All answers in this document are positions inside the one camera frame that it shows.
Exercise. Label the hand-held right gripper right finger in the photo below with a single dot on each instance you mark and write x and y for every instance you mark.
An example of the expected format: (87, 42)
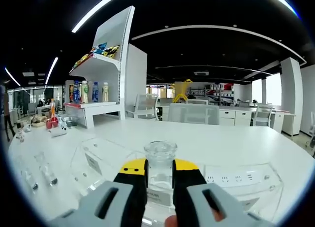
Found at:
(187, 187)

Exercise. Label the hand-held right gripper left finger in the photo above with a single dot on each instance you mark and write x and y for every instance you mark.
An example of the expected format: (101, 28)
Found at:
(133, 187)

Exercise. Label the clear acrylic reagent rack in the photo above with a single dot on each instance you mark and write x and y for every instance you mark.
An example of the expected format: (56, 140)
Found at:
(246, 195)

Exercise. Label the beige drink bottle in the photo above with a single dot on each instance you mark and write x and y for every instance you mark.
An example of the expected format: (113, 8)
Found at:
(105, 92)

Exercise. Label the blue water bottle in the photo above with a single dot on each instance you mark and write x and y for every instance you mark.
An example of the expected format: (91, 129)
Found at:
(95, 92)

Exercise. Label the white green drink bottle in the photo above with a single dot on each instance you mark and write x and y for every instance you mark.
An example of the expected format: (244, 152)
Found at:
(84, 92)

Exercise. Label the tall blue drink bottle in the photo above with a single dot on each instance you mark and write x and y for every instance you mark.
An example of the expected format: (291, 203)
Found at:
(76, 92)

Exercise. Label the orange drink bottle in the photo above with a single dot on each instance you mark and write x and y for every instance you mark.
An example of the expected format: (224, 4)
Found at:
(52, 108)

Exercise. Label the black cap bottle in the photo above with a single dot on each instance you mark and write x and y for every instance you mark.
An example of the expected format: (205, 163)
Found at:
(21, 136)

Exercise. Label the person's right hand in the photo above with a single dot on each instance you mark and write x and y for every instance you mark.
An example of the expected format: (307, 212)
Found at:
(171, 222)

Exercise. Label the white power strip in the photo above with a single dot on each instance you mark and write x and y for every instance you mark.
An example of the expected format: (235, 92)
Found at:
(231, 179)

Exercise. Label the white desk row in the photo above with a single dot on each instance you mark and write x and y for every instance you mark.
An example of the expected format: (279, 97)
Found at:
(236, 117)

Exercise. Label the clear plastic tray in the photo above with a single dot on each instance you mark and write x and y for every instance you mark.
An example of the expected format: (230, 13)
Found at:
(70, 122)

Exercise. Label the white box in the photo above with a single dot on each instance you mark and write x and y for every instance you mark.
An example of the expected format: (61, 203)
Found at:
(59, 132)

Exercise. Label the red and orange items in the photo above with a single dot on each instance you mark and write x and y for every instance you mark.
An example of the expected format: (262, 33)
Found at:
(52, 123)

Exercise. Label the storage shelf with boxes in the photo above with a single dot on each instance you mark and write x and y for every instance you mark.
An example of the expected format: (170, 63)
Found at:
(219, 89)

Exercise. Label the dark snack tube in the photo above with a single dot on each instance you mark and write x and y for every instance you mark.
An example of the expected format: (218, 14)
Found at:
(71, 94)

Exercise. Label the ceiling air vent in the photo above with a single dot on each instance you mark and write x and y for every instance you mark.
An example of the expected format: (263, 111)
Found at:
(201, 73)

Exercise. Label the woven basket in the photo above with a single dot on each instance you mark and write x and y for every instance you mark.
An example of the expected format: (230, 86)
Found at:
(38, 122)

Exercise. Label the small white figure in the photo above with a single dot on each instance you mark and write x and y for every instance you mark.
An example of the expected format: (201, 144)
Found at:
(27, 128)

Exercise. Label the black yellow snack packet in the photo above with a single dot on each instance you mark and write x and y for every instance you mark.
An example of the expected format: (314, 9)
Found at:
(112, 51)

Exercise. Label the blue snack packet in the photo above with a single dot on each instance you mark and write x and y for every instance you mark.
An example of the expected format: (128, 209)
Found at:
(99, 48)

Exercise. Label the straight ceiling light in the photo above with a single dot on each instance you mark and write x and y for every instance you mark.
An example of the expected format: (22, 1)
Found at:
(12, 76)
(52, 69)

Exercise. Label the white display shelf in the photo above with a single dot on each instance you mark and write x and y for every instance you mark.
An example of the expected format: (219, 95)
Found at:
(110, 35)

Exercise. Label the curved ceiling light strip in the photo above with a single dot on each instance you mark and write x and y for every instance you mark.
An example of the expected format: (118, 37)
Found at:
(98, 10)

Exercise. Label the yellow frame stand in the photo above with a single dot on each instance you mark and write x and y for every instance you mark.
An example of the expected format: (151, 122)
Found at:
(181, 95)

